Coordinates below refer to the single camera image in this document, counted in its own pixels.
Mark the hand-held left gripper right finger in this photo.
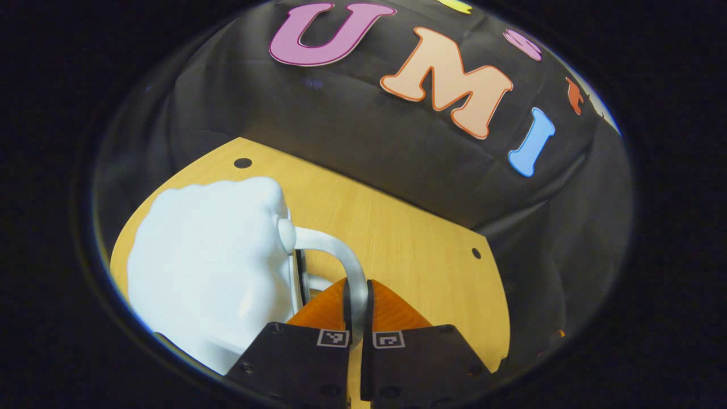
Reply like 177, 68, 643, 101
360, 278, 495, 409

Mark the light blue suitcase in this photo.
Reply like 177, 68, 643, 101
127, 177, 370, 375

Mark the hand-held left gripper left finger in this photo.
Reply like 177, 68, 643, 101
224, 277, 353, 409

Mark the black backdrop cloth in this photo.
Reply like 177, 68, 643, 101
94, 0, 634, 364

